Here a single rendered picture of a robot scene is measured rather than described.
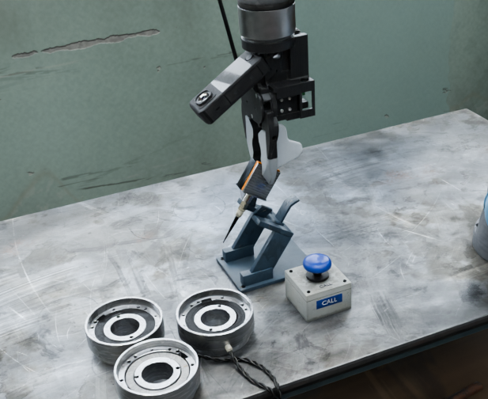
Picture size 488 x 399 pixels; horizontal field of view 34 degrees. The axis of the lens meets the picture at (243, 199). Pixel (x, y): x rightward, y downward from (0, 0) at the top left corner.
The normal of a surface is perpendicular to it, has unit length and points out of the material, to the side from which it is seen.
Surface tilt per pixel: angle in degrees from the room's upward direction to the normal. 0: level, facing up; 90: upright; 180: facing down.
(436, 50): 90
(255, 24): 90
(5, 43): 90
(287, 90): 90
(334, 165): 0
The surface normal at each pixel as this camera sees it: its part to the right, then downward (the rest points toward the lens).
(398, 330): -0.07, -0.87
